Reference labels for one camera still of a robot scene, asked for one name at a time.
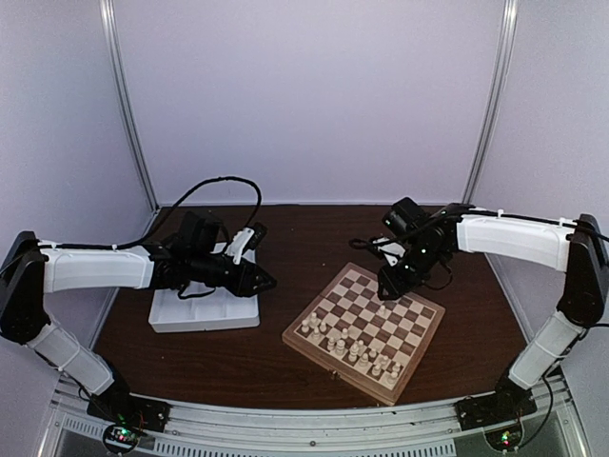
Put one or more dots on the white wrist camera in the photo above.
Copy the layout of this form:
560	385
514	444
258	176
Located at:
392	252
248	238

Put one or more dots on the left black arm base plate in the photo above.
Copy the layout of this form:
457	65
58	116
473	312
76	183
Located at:
128	411

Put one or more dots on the white plastic divided tray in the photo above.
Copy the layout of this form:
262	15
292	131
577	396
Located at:
219	310

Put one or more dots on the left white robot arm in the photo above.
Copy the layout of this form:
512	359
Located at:
34	268

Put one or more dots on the aluminium front rail frame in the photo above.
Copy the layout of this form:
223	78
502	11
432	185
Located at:
427	429

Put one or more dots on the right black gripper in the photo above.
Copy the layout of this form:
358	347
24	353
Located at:
395	286

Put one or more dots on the left control circuit board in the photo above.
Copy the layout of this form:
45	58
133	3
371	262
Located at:
118	439

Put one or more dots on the wooden chess board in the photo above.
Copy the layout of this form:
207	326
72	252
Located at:
350	301

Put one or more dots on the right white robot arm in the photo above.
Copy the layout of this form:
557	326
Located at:
421	240

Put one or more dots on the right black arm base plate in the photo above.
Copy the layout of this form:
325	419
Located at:
494	408

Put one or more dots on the left aluminium corner post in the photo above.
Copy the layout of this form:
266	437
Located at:
110	29

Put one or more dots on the control circuit board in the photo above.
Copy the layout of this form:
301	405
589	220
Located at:
504	439
118	439

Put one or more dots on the aluminium corner post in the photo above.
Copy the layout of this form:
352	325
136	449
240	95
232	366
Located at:
110	29
504	52

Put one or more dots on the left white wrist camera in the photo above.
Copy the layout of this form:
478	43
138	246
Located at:
248	238

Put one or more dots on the white chess pawn corner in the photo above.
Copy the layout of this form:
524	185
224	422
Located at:
391	378

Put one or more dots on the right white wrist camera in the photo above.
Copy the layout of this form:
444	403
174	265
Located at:
392	252

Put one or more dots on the right aluminium corner post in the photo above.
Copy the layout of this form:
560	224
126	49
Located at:
504	52

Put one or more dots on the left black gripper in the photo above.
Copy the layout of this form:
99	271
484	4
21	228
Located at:
245	280

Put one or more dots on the right control circuit board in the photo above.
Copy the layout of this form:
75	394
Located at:
504	439

